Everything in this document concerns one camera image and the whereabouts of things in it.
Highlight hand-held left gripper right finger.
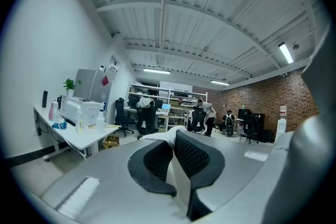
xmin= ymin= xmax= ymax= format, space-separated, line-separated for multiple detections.
xmin=174 ymin=130 xmax=226 ymax=221

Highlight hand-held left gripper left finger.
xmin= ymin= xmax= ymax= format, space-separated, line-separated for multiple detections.
xmin=127 ymin=140 xmax=177 ymax=197

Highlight white pillowcase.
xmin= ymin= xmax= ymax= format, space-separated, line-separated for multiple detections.
xmin=140 ymin=125 xmax=193 ymax=212

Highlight yellow brown cardboard boxes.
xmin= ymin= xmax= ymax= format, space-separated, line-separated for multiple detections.
xmin=101 ymin=134 xmax=120 ymax=150

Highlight wood top white desk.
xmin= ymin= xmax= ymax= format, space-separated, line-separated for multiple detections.
xmin=123 ymin=106 xmax=170 ymax=131

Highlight white garment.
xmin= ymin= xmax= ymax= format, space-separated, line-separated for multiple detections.
xmin=135 ymin=96 xmax=154 ymax=109

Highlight black cabinet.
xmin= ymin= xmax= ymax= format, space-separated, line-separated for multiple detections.
xmin=253 ymin=112 xmax=266 ymax=143

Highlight white shelving rack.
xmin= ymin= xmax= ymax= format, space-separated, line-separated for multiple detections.
xmin=128 ymin=83 xmax=208 ymax=129

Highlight white printer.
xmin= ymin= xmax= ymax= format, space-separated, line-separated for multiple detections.
xmin=60 ymin=95 xmax=103 ymax=126

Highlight white water dispenser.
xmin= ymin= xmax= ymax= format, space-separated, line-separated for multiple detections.
xmin=274 ymin=105 xmax=287 ymax=144

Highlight blue face mask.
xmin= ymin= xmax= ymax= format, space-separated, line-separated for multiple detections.
xmin=51 ymin=121 xmax=68 ymax=130

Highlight silver refrigerator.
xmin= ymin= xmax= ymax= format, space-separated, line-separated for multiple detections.
xmin=73 ymin=68 xmax=116 ymax=103

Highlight pink bottle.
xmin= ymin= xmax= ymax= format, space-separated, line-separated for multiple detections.
xmin=48 ymin=101 xmax=60 ymax=122

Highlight green potted plant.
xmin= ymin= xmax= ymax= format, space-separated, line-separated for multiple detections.
xmin=62 ymin=78 xmax=76 ymax=98

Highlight black remote control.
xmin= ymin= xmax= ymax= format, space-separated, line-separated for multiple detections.
xmin=41 ymin=90 xmax=49 ymax=109

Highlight white wall poster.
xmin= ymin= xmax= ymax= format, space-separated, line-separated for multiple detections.
xmin=109 ymin=55 xmax=121 ymax=73

